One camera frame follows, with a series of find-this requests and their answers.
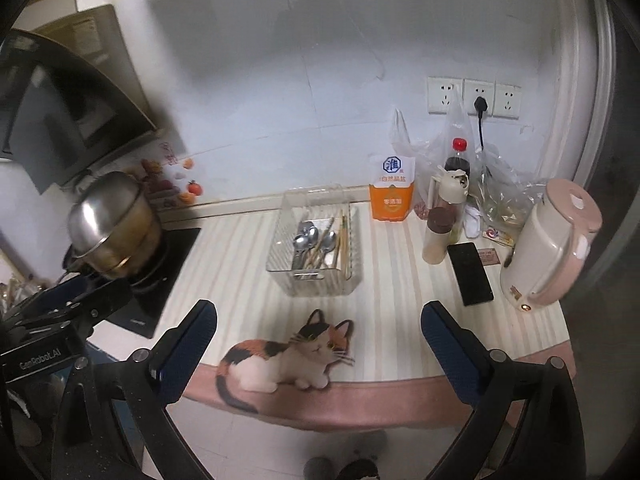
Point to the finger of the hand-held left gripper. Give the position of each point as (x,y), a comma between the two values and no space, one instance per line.
(60,291)
(107,300)

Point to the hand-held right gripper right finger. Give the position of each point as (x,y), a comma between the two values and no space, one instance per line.
(447,345)

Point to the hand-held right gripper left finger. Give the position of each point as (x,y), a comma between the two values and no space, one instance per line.
(185,355)

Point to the clear plastic container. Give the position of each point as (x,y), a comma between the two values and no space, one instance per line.
(345,280)

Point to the bundle of wooden chopsticks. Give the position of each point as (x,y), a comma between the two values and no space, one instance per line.
(344,245)

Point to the metal spoon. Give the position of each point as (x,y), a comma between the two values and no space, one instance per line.
(327,242)
(313,234)
(305,225)
(300,242)

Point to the blue cabinet front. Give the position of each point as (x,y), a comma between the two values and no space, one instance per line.
(107,352)

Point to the black smartphone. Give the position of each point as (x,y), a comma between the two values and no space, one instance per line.
(470,275)

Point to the steel pot with lid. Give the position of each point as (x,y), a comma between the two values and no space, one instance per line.
(107,210)

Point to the striped cat print tablecloth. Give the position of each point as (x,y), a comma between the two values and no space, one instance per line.
(225,270)

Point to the black cooktop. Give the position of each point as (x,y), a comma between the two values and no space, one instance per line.
(185,245)

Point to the small brown card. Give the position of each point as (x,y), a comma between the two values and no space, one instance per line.
(489,257)

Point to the spice jar brown lid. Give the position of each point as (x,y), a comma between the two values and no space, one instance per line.
(436,245)

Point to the wrapped lollipop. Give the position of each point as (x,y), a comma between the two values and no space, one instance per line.
(492,233)

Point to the grey slipper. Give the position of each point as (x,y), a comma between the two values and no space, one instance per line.
(320,467)
(370,442)

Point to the small white bottle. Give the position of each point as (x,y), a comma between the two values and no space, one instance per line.
(472,222)

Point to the pink and cream electric kettle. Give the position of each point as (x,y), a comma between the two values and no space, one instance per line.
(540,240)

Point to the orange and white salt bag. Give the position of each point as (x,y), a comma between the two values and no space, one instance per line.
(392,205)

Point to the crumpled clear plastic bag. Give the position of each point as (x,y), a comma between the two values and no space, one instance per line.
(500,200)

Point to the oil bottle beige lid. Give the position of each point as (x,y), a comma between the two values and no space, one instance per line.
(452,185)

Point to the black range hood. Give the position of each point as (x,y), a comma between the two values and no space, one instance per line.
(55,110)

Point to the dark sauce bottle red cap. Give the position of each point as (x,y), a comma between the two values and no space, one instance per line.
(457,162)

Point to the dark glass door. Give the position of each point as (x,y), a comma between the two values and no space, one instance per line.
(615,210)

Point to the translucent white plastic bag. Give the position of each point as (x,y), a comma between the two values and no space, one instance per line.
(400,135)

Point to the tall clear plastic bag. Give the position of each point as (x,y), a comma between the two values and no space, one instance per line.
(456,120)

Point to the wall utensil rack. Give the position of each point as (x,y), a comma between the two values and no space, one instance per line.
(15,292)

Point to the fruit wall sticker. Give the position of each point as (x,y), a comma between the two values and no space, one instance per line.
(165,190)

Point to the beige hood duct cover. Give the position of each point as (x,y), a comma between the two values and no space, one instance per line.
(110,50)

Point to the white wall socket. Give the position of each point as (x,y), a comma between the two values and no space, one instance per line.
(487,89)
(442,95)
(507,101)

